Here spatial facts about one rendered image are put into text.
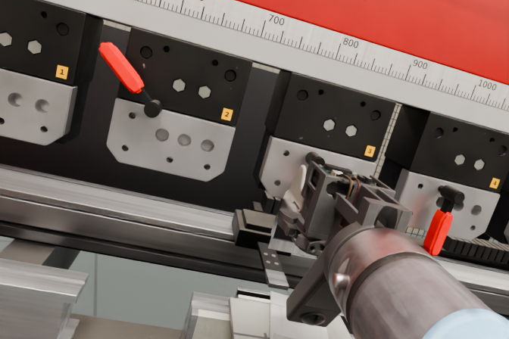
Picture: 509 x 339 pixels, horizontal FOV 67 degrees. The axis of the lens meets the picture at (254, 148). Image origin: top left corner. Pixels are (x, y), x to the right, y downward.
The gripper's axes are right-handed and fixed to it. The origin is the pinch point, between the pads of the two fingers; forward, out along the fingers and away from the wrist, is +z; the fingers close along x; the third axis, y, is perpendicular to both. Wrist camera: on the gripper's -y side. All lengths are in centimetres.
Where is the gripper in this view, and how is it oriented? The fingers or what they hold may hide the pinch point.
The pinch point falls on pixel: (302, 201)
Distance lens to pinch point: 50.9
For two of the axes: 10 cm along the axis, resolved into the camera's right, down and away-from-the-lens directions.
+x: -9.6, -2.3, -1.8
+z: -1.2, -2.3, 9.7
